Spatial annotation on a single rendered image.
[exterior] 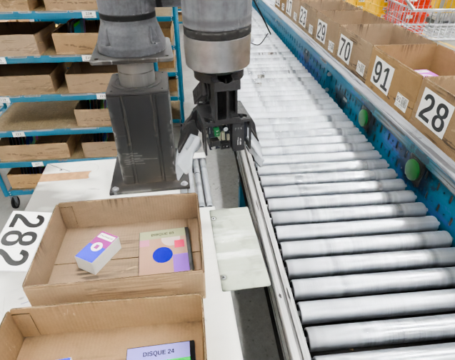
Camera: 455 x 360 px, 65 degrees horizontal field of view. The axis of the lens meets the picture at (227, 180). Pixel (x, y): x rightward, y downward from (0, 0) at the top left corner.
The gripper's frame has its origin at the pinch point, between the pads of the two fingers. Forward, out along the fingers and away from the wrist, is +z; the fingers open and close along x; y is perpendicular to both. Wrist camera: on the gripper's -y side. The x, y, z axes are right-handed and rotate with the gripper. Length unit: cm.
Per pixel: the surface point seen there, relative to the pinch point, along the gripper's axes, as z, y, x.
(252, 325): 111, -31, 19
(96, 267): 31.8, -11.5, -29.2
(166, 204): 28.8, -26.9, -10.0
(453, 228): 38, -5, 71
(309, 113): 40, -87, 63
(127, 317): 29.8, 5.3, -21.9
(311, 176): 37, -39, 41
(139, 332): 33.1, 7.4, -20.0
